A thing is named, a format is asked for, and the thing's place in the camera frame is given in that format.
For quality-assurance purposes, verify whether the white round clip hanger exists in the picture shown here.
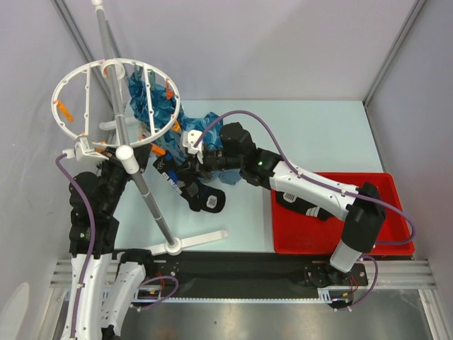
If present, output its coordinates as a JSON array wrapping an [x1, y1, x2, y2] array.
[[51, 58, 182, 148]]

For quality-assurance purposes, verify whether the teal clothespin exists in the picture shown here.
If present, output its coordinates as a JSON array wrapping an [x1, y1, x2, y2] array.
[[147, 70, 156, 91], [131, 64, 142, 81]]

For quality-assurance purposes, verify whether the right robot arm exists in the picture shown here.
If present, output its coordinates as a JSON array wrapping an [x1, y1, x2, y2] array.
[[181, 123, 386, 286]]

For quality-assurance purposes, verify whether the aluminium rail frame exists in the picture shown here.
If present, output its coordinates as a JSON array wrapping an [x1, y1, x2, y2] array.
[[49, 258, 438, 290]]

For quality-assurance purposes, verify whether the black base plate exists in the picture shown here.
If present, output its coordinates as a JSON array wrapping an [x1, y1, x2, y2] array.
[[145, 252, 369, 300]]

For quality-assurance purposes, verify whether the red plastic tray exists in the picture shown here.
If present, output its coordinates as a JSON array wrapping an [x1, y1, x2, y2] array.
[[271, 172, 415, 256]]

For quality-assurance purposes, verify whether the black sports sock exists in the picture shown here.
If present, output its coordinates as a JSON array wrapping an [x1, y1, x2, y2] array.
[[275, 191, 333, 221], [153, 154, 226, 213]]

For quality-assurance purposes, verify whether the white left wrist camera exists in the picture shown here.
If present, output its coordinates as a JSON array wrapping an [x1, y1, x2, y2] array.
[[62, 137, 108, 162]]

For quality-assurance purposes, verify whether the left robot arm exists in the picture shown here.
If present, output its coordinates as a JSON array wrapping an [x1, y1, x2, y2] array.
[[62, 147, 156, 339]]

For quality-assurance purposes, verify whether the orange clothespin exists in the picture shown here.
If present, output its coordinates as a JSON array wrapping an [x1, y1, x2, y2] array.
[[165, 79, 174, 100], [54, 99, 74, 123], [151, 144, 166, 157], [171, 120, 181, 132]]

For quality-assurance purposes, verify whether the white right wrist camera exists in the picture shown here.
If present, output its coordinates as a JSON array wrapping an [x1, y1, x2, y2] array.
[[180, 130, 202, 156]]

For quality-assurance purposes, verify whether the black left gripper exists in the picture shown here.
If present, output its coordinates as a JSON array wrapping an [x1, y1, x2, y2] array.
[[98, 143, 153, 213]]

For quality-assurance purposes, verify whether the blue patterned cloth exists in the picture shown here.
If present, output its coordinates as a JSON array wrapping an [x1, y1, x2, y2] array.
[[128, 76, 223, 149]]

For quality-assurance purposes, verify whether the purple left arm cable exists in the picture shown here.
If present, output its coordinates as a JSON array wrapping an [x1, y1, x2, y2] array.
[[56, 152, 97, 337]]

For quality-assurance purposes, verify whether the grey stand pole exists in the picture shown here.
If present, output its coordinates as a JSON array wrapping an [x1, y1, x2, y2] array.
[[91, 1, 180, 246]]

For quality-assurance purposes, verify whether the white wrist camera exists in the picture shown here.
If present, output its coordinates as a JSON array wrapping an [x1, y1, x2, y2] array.
[[180, 130, 202, 156], [62, 137, 108, 162]]

